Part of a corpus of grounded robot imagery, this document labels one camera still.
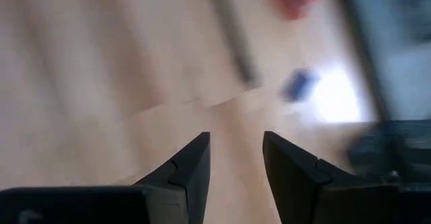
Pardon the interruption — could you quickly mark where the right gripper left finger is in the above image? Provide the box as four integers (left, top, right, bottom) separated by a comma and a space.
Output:
0, 131, 211, 224

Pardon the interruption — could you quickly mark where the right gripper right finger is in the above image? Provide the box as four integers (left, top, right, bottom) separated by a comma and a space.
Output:
262, 130, 431, 224

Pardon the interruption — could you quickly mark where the small purple-blue eraser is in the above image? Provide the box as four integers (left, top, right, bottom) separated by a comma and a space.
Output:
279, 67, 321, 103

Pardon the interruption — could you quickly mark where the black mesh desk organizer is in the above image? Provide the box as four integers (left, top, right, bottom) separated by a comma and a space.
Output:
345, 119, 431, 188

